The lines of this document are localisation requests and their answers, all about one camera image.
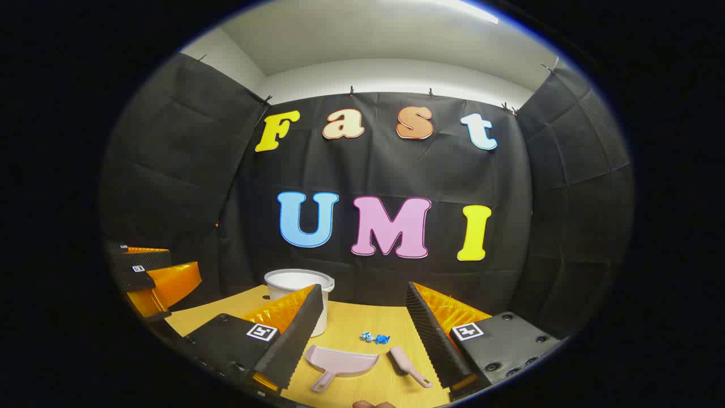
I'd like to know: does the pink plastic dustpan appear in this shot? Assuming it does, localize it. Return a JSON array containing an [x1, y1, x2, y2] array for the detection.
[[305, 345, 380, 393]]

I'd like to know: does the small pink broom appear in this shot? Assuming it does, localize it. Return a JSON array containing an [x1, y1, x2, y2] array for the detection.
[[389, 346, 434, 389]]

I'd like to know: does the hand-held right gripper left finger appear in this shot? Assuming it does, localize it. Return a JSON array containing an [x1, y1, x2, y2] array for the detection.
[[184, 284, 324, 393]]

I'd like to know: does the white garbage bin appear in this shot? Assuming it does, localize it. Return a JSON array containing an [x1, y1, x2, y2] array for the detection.
[[264, 269, 335, 338]]

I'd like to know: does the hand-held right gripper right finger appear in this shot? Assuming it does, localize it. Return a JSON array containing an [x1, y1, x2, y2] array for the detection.
[[406, 282, 561, 401]]

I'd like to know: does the wooden desktop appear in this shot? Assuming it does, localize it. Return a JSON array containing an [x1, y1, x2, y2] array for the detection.
[[164, 285, 488, 408]]

